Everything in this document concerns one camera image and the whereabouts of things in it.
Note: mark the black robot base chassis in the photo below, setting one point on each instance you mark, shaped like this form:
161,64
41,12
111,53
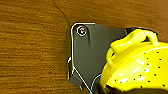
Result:
90,50

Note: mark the small yellow bowl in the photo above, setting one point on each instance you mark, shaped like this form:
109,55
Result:
140,66

